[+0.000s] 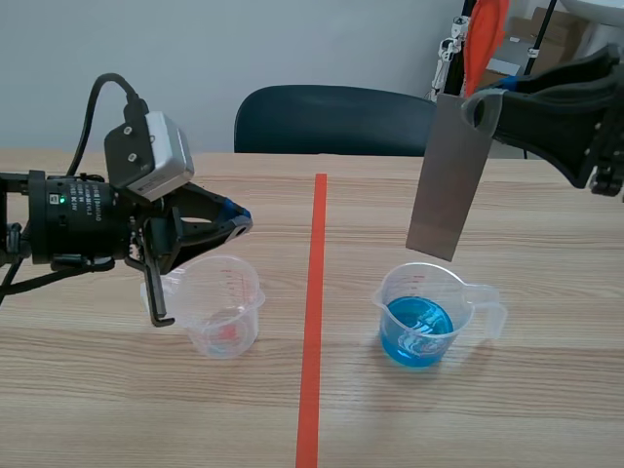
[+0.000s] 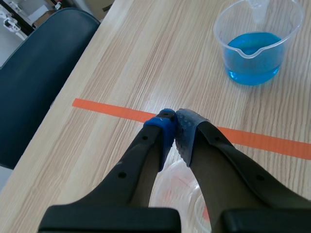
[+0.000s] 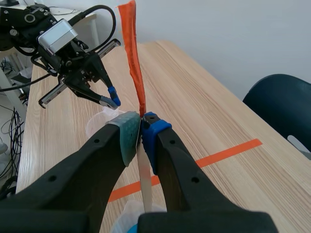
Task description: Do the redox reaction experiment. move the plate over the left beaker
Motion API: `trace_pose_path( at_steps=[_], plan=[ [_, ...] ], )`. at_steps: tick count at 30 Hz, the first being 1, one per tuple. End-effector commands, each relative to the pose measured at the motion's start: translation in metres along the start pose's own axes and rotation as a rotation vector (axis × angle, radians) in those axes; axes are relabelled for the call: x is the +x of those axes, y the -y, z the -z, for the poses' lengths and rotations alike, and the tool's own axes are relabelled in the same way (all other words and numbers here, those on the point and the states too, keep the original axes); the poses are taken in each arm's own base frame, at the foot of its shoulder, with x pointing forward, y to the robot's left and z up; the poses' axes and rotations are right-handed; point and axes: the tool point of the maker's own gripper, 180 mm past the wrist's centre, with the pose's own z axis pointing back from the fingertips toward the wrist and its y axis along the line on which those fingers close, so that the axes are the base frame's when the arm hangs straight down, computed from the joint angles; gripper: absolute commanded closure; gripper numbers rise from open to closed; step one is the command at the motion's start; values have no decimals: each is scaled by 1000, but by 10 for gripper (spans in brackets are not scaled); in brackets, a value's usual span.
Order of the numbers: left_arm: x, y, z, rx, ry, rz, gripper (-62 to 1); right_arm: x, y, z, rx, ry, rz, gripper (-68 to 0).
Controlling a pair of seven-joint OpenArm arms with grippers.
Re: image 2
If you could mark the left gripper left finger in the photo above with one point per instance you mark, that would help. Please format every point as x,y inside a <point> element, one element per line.
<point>136,170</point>

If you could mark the empty clear plastic beaker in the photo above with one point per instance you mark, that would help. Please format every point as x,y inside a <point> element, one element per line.
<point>179,191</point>

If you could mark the dark blue chair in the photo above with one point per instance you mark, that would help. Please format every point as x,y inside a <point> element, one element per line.
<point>36,85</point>

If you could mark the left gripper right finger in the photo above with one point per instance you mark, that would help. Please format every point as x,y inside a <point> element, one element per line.
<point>218,165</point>

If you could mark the clear beaker with blue liquid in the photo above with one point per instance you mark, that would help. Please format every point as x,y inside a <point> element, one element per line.
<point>258,41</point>

